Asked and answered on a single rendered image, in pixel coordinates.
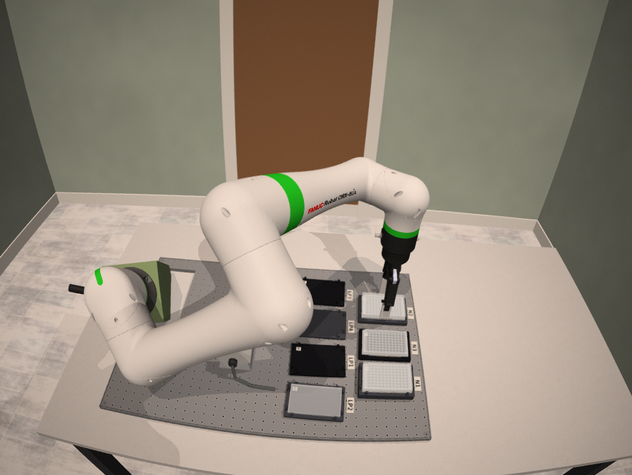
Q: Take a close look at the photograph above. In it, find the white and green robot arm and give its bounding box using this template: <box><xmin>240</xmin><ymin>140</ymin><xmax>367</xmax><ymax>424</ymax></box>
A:
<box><xmin>69</xmin><ymin>157</ymin><xmax>430</xmax><ymax>387</ymax></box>

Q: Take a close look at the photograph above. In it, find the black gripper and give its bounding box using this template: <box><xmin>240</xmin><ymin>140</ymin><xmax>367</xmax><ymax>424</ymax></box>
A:
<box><xmin>379</xmin><ymin>248</ymin><xmax>410</xmax><ymax>318</ymax></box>

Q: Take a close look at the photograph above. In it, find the grey push-button control panel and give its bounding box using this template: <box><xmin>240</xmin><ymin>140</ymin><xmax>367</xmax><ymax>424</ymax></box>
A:
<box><xmin>217</xmin><ymin>349</ymin><xmax>276</xmax><ymax>391</ymax></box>

